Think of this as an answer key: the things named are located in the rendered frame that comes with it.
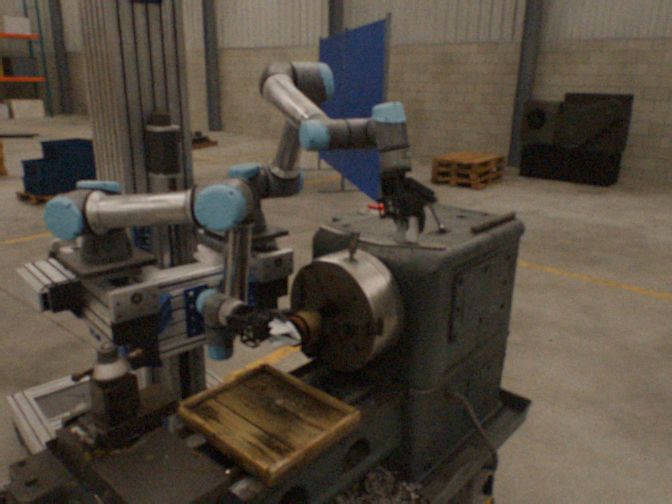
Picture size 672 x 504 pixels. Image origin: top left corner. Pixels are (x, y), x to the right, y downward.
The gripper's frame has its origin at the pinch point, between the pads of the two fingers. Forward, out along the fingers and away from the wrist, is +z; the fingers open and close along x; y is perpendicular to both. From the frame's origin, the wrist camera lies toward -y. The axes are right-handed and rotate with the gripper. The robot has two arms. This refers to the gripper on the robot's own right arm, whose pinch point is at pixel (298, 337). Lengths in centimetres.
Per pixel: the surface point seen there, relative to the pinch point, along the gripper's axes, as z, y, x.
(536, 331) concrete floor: -41, -272, -109
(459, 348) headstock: 16, -52, -17
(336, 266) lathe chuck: -1.2, -15.0, 14.4
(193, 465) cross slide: 8.5, 36.5, -11.1
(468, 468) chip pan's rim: 26, -46, -51
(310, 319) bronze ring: -0.6, -4.8, 3.1
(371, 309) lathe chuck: 10.6, -15.0, 6.0
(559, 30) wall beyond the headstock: -341, -1009, 149
